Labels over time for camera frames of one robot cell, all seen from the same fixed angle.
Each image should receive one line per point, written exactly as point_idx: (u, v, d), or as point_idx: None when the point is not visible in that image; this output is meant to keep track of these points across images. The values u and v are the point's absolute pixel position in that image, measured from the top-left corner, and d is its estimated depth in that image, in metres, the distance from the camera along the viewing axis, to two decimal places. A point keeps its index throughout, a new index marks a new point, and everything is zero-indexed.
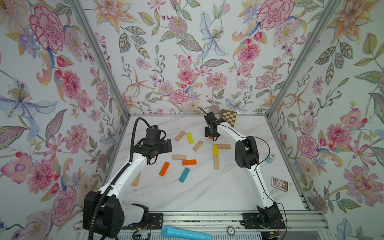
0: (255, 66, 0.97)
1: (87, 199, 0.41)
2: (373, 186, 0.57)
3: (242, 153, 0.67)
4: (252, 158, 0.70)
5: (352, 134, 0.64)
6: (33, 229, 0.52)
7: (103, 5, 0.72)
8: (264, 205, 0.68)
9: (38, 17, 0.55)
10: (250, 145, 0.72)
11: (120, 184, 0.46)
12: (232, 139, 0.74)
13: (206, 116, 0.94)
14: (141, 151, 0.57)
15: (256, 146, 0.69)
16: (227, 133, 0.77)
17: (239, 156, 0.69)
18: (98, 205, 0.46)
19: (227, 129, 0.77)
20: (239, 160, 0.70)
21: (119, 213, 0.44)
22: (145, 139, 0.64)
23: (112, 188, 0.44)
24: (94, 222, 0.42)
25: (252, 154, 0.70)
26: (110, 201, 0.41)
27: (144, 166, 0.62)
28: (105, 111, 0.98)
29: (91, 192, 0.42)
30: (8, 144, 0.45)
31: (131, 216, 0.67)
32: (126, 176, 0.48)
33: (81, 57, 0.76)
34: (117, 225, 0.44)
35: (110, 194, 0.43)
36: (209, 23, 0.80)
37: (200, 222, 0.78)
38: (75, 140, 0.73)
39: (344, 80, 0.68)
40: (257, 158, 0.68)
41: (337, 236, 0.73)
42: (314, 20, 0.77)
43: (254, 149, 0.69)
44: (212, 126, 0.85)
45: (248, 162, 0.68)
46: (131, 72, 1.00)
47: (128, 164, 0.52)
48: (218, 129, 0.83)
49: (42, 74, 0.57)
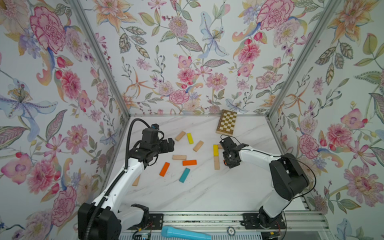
0: (255, 66, 0.97)
1: (80, 211, 0.40)
2: (373, 186, 0.57)
3: (285, 177, 0.49)
4: (300, 183, 0.49)
5: (352, 134, 0.64)
6: (33, 229, 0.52)
7: (103, 5, 0.72)
8: (271, 214, 0.64)
9: (38, 17, 0.55)
10: (290, 167, 0.53)
11: (115, 193, 0.44)
12: (263, 163, 0.57)
13: (223, 142, 0.80)
14: (137, 156, 0.55)
15: (299, 166, 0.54)
16: (253, 157, 0.61)
17: (280, 183, 0.49)
18: (92, 216, 0.45)
19: (251, 152, 0.62)
20: (281, 188, 0.50)
21: (116, 223, 0.43)
22: (142, 142, 0.61)
23: (107, 199, 0.43)
24: (88, 232, 0.42)
25: (299, 178, 0.50)
26: (105, 212, 0.40)
27: (141, 171, 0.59)
28: (105, 111, 0.98)
29: (84, 203, 0.41)
30: (8, 144, 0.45)
31: (130, 219, 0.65)
32: (121, 184, 0.47)
33: (82, 57, 0.77)
34: (113, 235, 0.43)
35: (104, 206, 0.41)
36: (209, 23, 0.80)
37: (200, 222, 0.78)
38: (75, 140, 0.73)
39: (344, 80, 0.67)
40: (305, 183, 0.50)
41: (337, 236, 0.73)
42: (314, 20, 0.77)
43: (299, 170, 0.50)
44: (232, 153, 0.71)
45: (295, 190, 0.48)
46: (131, 72, 1.00)
47: (123, 171, 0.50)
48: (240, 156, 0.69)
49: (42, 74, 0.57)
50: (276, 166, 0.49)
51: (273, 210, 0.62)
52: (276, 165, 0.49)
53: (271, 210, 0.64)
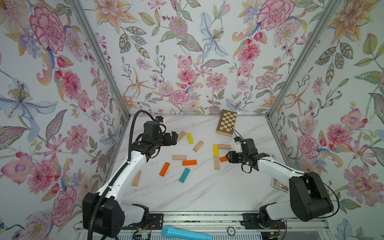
0: (255, 66, 0.97)
1: (85, 200, 0.41)
2: (373, 186, 0.57)
3: (305, 196, 0.45)
4: (322, 208, 0.45)
5: (352, 134, 0.64)
6: (33, 229, 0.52)
7: (103, 5, 0.72)
8: (271, 215, 0.65)
9: (38, 17, 0.55)
10: (313, 187, 0.49)
11: (118, 184, 0.45)
12: (283, 178, 0.53)
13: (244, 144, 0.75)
14: (140, 149, 0.56)
15: (323, 187, 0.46)
16: (273, 170, 0.57)
17: (299, 202, 0.45)
18: (96, 206, 0.46)
19: (271, 164, 0.58)
20: (298, 208, 0.46)
21: (119, 213, 0.44)
22: (144, 135, 0.62)
23: (111, 189, 0.43)
24: (92, 222, 0.43)
25: (321, 201, 0.45)
26: (109, 202, 0.40)
27: (144, 163, 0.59)
28: (105, 111, 0.98)
29: (89, 192, 0.42)
30: (8, 144, 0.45)
31: (130, 216, 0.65)
32: (124, 175, 0.47)
33: (81, 57, 0.76)
34: (117, 224, 0.44)
35: (108, 195, 0.42)
36: (209, 23, 0.80)
37: (200, 222, 0.78)
38: (75, 140, 0.73)
39: (344, 80, 0.68)
40: (328, 208, 0.45)
41: (337, 236, 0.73)
42: (314, 20, 0.77)
43: (322, 193, 0.46)
44: (251, 162, 0.68)
45: (315, 213, 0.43)
46: (131, 72, 1.00)
47: (126, 163, 0.51)
48: (258, 166, 0.65)
49: (42, 74, 0.57)
50: (295, 182, 0.46)
51: (274, 213, 0.62)
52: (296, 180, 0.46)
53: (273, 212, 0.63)
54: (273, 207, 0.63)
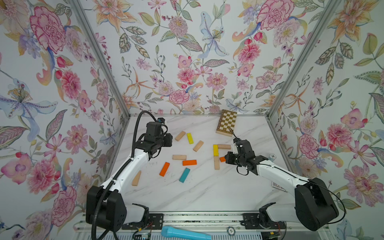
0: (255, 66, 0.97)
1: (89, 193, 0.42)
2: (373, 186, 0.57)
3: (311, 206, 0.43)
4: (329, 215, 0.44)
5: (352, 134, 0.64)
6: (33, 229, 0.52)
7: (103, 5, 0.72)
8: (272, 217, 0.64)
9: (38, 17, 0.55)
10: (317, 193, 0.48)
11: (122, 178, 0.46)
12: (286, 185, 0.51)
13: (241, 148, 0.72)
14: (143, 147, 0.57)
15: (328, 193, 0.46)
16: (275, 175, 0.55)
17: (305, 211, 0.44)
18: (100, 199, 0.47)
19: (272, 169, 0.56)
20: (305, 216, 0.45)
21: (122, 207, 0.45)
22: (146, 135, 0.64)
23: (115, 183, 0.45)
24: (96, 215, 0.43)
25: (327, 207, 0.44)
26: (113, 195, 0.41)
27: (146, 162, 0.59)
28: (105, 111, 0.98)
29: (93, 186, 0.43)
30: (8, 144, 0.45)
31: (132, 214, 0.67)
32: (128, 171, 0.49)
33: (82, 57, 0.77)
34: (119, 219, 0.45)
35: (112, 189, 0.43)
36: (209, 23, 0.80)
37: (200, 222, 0.78)
38: (75, 140, 0.73)
39: (344, 80, 0.67)
40: (334, 214, 0.45)
41: (337, 236, 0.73)
42: (314, 20, 0.77)
43: (327, 199, 0.45)
44: (249, 166, 0.66)
45: (322, 221, 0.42)
46: (131, 72, 1.00)
47: (129, 159, 0.52)
48: (258, 170, 0.63)
49: (42, 74, 0.57)
50: (301, 191, 0.44)
51: (275, 214, 0.62)
52: (302, 190, 0.44)
53: (274, 215, 0.63)
54: (274, 209, 0.62)
